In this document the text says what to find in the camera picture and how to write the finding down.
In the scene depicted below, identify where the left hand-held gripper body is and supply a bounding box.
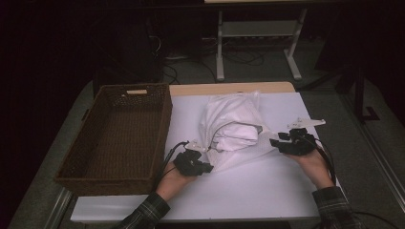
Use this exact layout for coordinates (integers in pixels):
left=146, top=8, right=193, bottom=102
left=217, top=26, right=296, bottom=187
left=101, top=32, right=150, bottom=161
left=173, top=139, right=208, bottom=177

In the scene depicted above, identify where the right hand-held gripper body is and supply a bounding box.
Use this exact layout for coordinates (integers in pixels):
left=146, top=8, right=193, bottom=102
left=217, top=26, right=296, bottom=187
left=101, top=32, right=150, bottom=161
left=276, top=117, right=327, bottom=156

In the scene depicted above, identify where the white mesh laundry bag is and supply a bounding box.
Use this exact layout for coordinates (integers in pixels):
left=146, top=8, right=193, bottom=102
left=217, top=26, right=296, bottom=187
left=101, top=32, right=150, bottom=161
left=199, top=91, right=281, bottom=173

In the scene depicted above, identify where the brown wicker basket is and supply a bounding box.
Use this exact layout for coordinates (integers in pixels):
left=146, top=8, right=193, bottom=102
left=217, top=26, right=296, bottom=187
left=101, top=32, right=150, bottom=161
left=53, top=83, right=174, bottom=197

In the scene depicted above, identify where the person's left hand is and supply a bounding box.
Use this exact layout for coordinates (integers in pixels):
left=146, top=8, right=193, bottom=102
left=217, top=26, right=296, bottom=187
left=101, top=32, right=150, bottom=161
left=156, top=161, right=198, bottom=202

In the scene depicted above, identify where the person's right hand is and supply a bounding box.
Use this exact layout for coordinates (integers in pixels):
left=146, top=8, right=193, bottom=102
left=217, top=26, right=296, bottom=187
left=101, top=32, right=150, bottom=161
left=287, top=148, right=335, bottom=193

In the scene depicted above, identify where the white table mat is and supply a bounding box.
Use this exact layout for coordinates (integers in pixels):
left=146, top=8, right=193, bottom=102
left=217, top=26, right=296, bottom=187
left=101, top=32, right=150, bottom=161
left=70, top=92, right=343, bottom=223

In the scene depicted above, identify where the black metal stand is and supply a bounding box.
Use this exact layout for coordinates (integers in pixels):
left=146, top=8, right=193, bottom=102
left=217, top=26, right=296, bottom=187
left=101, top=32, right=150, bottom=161
left=299, top=63, right=381, bottom=124

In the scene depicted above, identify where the left hand-held gripper black cable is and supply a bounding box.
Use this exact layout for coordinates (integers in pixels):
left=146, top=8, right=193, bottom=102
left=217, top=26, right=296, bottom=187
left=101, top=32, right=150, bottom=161
left=154, top=140, right=191, bottom=192

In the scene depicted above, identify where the hand-held gripper black cable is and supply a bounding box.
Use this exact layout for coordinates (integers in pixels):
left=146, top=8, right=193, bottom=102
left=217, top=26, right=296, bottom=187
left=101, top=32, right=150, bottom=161
left=154, top=140, right=191, bottom=192
left=313, top=135, right=400, bottom=229

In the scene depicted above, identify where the right hand-held gripper black cable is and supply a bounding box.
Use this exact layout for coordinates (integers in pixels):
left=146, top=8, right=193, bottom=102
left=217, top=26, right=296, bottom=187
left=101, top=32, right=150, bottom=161
left=313, top=135, right=400, bottom=229

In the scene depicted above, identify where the tangle of black floor cables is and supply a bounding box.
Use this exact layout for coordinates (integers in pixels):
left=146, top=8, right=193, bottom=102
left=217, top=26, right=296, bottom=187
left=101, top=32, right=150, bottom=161
left=223, top=49, right=266, bottom=67

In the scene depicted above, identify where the white metal desk frame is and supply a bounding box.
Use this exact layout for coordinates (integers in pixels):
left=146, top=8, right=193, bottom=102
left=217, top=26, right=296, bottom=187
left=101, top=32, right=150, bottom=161
left=215, top=9, right=309, bottom=82

